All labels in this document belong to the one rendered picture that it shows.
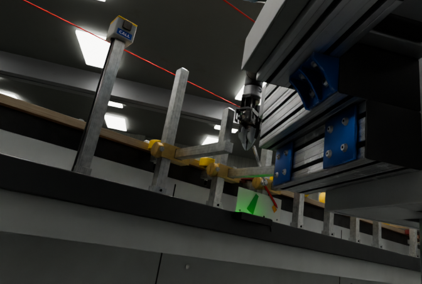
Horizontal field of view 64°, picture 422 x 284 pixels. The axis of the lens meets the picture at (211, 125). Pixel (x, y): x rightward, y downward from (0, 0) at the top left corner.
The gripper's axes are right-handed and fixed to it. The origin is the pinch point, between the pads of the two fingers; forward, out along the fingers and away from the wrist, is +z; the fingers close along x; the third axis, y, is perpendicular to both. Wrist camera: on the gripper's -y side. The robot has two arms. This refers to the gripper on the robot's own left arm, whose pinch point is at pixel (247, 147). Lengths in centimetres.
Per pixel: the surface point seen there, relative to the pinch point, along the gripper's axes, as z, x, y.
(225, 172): 10.7, -6.8, 2.5
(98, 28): -268, -398, -182
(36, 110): 6, -48, 58
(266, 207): 19.1, 1.7, -21.1
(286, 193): 6, -4, -61
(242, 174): 11.6, 1.4, 3.7
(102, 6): -268, -345, -142
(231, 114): -13.2, -7.7, 2.9
